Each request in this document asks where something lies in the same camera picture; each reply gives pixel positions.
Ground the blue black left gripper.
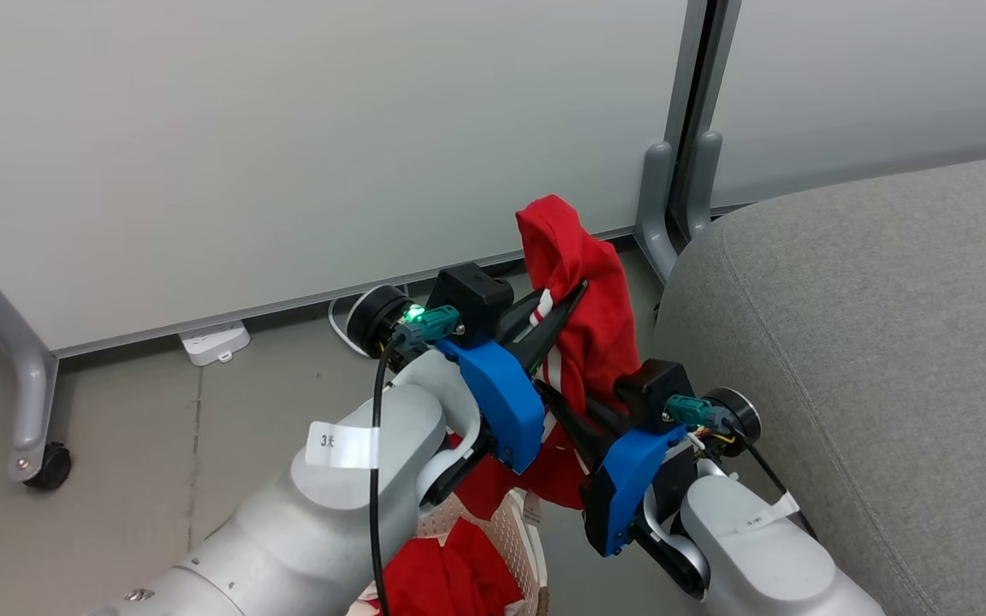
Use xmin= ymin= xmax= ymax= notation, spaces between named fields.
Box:
xmin=436 ymin=281 xmax=589 ymax=477

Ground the white power strip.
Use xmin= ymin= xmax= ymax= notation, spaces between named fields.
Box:
xmin=178 ymin=320 xmax=252 ymax=368

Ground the grey fabric sofa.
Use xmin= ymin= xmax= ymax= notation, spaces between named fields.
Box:
xmin=654 ymin=152 xmax=986 ymax=616

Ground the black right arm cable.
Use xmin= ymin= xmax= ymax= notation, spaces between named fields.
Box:
xmin=720 ymin=418 xmax=821 ymax=542

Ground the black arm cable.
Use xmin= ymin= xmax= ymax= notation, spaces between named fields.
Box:
xmin=370 ymin=332 xmax=410 ymax=616
xmin=720 ymin=418 xmax=821 ymax=542

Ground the wide white partition panel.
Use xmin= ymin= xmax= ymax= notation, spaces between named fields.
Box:
xmin=0 ymin=0 xmax=710 ymax=358

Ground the red garment with white stripes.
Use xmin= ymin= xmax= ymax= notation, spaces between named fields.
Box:
xmin=446 ymin=195 xmax=644 ymax=514

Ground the cream perforated laundry basket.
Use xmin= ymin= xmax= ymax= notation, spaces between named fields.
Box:
xmin=347 ymin=488 xmax=550 ymax=616

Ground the white looped power cable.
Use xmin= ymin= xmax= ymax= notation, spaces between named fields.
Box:
xmin=327 ymin=289 xmax=413 ymax=353

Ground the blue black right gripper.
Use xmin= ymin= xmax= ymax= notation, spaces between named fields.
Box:
xmin=534 ymin=381 xmax=701 ymax=559

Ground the narrow white partition panel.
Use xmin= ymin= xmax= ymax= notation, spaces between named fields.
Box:
xmin=710 ymin=0 xmax=986 ymax=212

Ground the grey partition foot with caster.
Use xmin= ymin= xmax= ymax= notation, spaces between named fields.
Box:
xmin=0 ymin=275 xmax=74 ymax=492

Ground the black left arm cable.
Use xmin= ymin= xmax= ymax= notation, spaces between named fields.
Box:
xmin=370 ymin=332 xmax=410 ymax=616

